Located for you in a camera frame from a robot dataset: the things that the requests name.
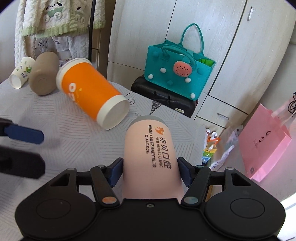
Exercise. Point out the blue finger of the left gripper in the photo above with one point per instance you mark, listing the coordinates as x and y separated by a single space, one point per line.
21 163
20 133

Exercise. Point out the pink tumbler grey lid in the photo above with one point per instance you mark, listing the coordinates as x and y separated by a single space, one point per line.
150 168

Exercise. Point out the orange paper cup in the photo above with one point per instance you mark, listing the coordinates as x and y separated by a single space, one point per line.
90 90

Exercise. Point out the colourful snack packets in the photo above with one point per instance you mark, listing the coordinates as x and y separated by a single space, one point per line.
212 140

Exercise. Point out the black clothes rack pole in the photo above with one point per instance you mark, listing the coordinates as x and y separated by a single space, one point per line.
91 29

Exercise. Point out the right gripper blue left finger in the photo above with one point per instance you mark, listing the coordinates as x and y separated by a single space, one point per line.
104 178

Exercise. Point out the pink paper gift bag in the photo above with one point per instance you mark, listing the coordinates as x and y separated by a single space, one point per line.
265 138

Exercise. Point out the white paper cup green print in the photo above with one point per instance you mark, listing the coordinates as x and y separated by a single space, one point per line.
21 73

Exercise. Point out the beige brown mug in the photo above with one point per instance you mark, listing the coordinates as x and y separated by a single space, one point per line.
42 79

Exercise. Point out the black suitcase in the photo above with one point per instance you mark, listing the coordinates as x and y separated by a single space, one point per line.
160 95

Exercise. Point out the white patterned tablecloth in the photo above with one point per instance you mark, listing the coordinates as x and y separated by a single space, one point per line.
73 139

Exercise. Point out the white wooden wardrobe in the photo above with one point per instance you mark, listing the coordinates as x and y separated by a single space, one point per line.
246 39

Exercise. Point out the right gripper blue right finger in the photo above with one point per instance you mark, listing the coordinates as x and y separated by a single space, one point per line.
196 178

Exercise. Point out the teal felt handbag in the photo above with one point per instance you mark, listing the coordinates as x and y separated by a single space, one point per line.
178 69

